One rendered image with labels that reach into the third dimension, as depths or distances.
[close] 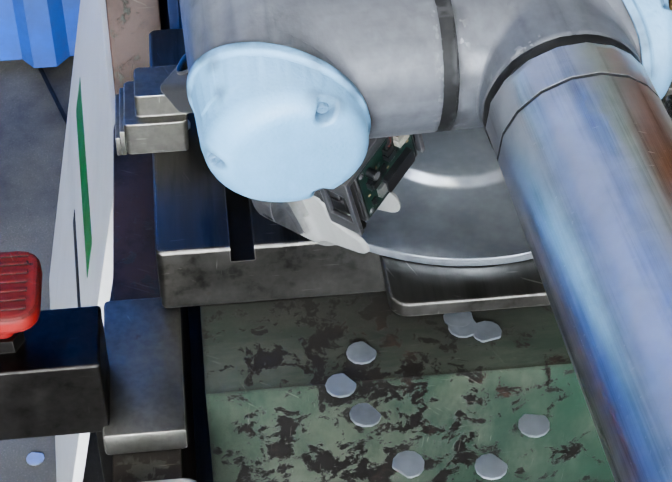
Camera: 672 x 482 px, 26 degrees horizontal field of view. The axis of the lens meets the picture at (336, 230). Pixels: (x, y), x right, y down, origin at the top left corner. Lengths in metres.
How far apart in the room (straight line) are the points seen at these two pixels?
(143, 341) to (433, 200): 0.26
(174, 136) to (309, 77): 0.56
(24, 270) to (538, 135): 0.50
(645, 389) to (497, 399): 0.61
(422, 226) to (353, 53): 0.37
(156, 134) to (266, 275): 0.15
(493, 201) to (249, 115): 0.43
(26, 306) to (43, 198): 1.28
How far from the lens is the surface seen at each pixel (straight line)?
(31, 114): 2.44
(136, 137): 1.17
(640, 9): 0.67
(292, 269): 1.11
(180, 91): 0.90
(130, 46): 1.41
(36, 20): 2.46
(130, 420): 1.06
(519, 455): 1.17
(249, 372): 1.08
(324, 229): 0.93
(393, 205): 0.93
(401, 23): 0.64
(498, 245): 0.98
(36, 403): 1.05
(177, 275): 1.11
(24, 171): 2.32
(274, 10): 0.64
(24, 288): 1.00
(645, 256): 0.54
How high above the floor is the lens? 1.44
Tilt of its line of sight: 42 degrees down
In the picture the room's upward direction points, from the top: straight up
